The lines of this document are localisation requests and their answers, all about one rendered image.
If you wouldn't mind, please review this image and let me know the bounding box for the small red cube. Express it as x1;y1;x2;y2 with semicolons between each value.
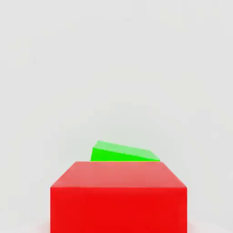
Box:
50;161;188;233

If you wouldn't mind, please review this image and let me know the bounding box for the small green cube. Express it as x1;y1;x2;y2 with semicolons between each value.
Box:
90;140;161;162

